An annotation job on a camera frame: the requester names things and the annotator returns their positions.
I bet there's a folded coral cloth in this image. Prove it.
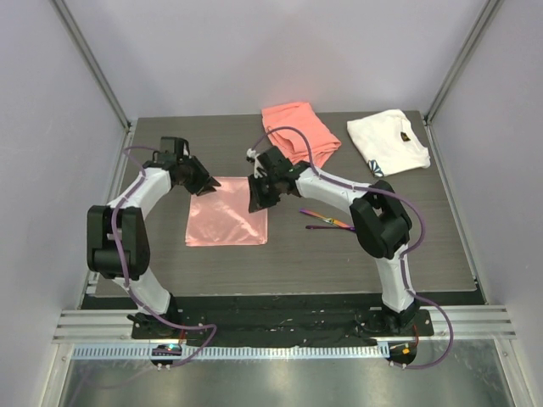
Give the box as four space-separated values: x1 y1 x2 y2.
261 102 342 168

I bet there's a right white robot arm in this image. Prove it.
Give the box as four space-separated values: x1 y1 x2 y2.
247 147 419 335

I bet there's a white slotted cable duct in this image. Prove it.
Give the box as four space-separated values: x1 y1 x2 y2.
71 343 389 361

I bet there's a pink satin napkin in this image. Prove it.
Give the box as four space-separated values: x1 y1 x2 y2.
185 177 268 247

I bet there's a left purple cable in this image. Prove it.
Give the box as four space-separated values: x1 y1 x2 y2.
121 146 218 370

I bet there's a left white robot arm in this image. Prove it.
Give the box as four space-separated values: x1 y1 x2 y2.
87 137 221 338

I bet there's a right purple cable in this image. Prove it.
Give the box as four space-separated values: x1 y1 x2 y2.
252 125 455 368

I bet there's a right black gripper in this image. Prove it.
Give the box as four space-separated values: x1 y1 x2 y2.
249 171 282 213

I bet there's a purple cable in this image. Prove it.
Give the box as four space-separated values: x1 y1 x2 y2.
252 125 455 368
121 146 218 370

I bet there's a folded white shirt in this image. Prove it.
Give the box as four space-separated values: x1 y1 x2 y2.
346 109 431 178

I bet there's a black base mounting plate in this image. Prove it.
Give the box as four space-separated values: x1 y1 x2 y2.
82 292 434 347

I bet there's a left aluminium frame post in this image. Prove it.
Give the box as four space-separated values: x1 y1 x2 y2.
50 0 131 132

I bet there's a right aluminium frame post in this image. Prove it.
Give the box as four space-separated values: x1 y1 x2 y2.
423 0 504 125

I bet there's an aluminium frame post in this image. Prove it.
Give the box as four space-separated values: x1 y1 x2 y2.
50 0 131 132
423 0 504 125

